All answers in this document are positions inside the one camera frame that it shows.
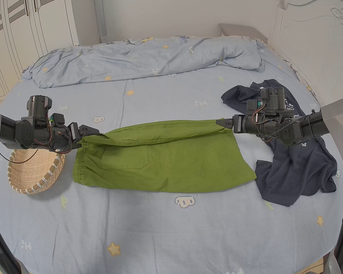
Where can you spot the round woven basket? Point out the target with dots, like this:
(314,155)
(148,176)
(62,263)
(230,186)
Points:
(28,175)

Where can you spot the white vertical pipe cover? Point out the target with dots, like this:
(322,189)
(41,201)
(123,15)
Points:
(101,16)

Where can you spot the green shorts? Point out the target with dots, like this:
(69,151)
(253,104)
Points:
(174,164)

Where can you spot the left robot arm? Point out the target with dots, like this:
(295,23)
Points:
(8,127)

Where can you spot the pale blue quilt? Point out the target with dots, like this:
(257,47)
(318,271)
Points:
(131,61)

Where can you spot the grey bedside table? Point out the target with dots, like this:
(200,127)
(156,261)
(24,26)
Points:
(237,28)

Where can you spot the dark blue printed T-shirt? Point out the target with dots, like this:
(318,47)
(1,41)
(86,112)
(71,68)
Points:
(291,175)

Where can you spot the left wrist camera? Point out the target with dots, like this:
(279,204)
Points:
(57,120)

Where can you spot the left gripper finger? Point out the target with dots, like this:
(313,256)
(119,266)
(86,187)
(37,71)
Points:
(87,131)

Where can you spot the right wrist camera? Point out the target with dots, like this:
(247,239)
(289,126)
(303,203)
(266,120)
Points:
(253,106)

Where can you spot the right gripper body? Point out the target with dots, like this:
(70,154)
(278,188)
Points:
(251,124)

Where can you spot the bed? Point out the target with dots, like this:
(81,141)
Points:
(174,101)

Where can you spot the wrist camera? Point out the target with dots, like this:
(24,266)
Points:
(253,106)
(57,120)

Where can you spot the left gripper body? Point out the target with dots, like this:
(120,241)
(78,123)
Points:
(60,138)

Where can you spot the white wardrobe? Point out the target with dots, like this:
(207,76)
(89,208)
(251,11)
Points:
(54,10)

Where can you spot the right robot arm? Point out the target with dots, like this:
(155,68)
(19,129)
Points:
(337,130)

